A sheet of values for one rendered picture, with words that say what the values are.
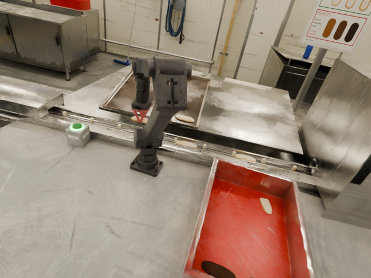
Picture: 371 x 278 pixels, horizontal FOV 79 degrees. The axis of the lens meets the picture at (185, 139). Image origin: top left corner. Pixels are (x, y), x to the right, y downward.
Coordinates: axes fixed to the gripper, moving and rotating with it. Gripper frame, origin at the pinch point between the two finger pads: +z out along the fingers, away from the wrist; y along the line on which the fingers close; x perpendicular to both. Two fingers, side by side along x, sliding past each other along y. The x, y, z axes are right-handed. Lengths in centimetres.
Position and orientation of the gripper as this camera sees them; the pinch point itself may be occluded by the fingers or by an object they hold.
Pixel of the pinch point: (141, 118)
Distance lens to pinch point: 105.9
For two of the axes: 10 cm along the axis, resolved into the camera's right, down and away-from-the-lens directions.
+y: -1.8, 5.4, -8.2
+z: -1.6, 8.1, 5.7
